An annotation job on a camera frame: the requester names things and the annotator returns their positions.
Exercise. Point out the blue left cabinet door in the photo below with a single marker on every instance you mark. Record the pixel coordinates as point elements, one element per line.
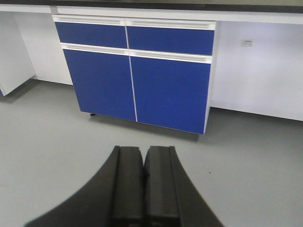
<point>102,83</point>

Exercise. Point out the blue right drawer front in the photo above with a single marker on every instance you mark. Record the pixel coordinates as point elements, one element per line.
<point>171,40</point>

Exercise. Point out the blue left drawer front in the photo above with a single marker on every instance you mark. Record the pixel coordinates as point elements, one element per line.
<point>92,34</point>

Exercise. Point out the white wall socket plate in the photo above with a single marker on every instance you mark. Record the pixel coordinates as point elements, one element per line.
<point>246,43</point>

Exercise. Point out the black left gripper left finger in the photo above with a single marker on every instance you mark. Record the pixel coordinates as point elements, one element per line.
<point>113,197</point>

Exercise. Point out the white cabinet at left edge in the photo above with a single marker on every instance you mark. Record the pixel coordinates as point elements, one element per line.
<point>15,63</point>

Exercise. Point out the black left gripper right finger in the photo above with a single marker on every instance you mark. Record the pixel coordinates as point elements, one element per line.
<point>171,199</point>

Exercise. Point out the blue drawer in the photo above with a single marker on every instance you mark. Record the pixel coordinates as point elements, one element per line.
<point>92,34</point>
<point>171,40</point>

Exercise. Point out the blue cabinet door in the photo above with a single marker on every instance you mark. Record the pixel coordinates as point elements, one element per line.
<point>171,94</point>
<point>102,83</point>

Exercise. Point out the blue right cabinet door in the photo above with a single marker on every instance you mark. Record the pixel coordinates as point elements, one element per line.
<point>171,94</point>

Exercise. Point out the blue and white lab cabinet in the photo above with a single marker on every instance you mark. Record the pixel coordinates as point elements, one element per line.
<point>142,22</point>

